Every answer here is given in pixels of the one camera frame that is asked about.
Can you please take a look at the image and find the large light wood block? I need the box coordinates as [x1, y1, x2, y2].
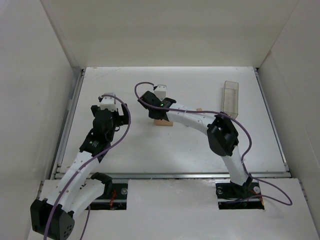
[153, 119, 174, 127]

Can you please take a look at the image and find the clear plastic box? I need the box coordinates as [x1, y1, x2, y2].
[220, 81, 239, 119]

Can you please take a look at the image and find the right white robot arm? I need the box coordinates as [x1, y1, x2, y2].
[138, 91, 252, 187]

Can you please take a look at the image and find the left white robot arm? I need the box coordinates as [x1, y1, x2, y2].
[30, 103, 131, 240]

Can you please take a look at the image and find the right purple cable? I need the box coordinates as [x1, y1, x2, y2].
[134, 81, 293, 207]

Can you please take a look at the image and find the purple cable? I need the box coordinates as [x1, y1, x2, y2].
[43, 93, 132, 240]
[134, 81, 293, 207]

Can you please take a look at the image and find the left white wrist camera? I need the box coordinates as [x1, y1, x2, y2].
[98, 93, 117, 112]

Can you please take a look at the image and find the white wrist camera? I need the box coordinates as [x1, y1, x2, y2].
[153, 84, 167, 101]
[98, 93, 117, 112]

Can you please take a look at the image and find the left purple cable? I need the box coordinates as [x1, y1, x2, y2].
[43, 93, 132, 240]

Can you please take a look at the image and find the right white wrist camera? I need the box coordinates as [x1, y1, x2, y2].
[153, 84, 167, 101]

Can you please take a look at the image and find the aluminium left rail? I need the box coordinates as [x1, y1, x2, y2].
[45, 68, 86, 180]

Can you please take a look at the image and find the aluminium rail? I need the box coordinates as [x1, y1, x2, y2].
[53, 171, 291, 181]
[253, 67, 290, 173]
[45, 68, 86, 180]

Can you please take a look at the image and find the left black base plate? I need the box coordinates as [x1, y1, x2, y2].
[90, 183, 128, 211]

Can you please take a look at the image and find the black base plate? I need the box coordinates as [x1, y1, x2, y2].
[215, 182, 265, 210]
[90, 183, 128, 211]

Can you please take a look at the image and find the aluminium front rail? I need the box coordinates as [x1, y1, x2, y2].
[53, 171, 291, 181]

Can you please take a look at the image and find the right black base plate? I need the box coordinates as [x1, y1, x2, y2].
[215, 182, 265, 210]

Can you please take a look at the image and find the aluminium right rail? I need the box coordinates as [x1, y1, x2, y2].
[253, 67, 290, 173]

